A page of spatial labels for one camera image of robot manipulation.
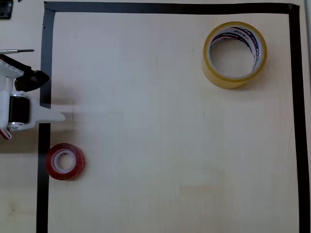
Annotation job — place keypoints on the thin metal screwdriver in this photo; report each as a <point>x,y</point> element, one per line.
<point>14,51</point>

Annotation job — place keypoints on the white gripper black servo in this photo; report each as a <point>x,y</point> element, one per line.
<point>20,109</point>

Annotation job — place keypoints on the black webcam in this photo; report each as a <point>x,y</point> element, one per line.
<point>31,80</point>

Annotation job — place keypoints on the large yellow tape roll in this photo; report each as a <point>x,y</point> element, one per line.
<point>228,81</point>

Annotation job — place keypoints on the small red tape roll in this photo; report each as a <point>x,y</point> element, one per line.
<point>79,160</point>

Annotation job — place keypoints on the black plastic object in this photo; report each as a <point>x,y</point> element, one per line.
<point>5,9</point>

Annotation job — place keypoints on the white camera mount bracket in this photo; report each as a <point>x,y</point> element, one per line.
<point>9,69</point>

